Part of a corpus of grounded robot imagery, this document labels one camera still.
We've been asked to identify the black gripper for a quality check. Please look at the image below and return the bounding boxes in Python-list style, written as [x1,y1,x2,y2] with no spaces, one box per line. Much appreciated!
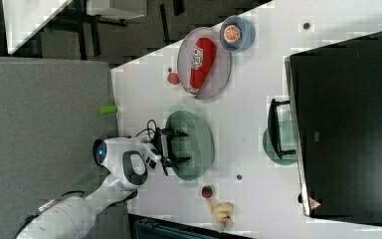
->
[152,127,191,167]

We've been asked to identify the green plastic strainer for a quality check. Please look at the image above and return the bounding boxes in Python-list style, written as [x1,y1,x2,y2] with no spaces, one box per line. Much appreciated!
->
[165,107,215,182]

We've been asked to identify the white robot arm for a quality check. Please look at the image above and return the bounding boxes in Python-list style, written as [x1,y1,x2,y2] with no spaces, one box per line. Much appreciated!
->
[14,128,188,239]

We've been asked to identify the small red fruit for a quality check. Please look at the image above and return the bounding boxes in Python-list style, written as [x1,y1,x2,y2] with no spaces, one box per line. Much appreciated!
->
[201,185,213,199]

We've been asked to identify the red strawberry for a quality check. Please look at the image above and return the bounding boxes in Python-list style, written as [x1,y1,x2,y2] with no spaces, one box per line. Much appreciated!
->
[167,73,180,85]

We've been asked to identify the peeled banana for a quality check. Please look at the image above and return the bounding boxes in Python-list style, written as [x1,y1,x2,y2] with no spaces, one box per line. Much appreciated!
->
[207,199,234,232]

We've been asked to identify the grey round plate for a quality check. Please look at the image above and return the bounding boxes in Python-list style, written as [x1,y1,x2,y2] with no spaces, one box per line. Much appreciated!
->
[177,27,232,101]

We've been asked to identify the red ketchup bottle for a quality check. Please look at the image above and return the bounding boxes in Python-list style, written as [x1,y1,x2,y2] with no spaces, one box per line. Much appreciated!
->
[188,38,217,96]

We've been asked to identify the green mug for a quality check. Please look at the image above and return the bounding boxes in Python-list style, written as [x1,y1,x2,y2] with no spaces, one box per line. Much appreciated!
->
[263,112,296,165]

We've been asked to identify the orange half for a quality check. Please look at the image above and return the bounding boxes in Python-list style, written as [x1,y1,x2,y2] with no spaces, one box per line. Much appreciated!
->
[224,25,241,44]

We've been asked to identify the blue bowl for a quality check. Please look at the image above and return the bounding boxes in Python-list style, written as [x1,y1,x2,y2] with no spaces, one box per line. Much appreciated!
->
[219,16,256,53]

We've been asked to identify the toaster oven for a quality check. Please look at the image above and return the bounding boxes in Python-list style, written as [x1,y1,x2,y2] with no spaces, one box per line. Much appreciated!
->
[268,31,382,226]

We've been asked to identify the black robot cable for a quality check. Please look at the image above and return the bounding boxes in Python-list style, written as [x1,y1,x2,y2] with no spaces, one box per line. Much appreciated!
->
[134,119,170,177]

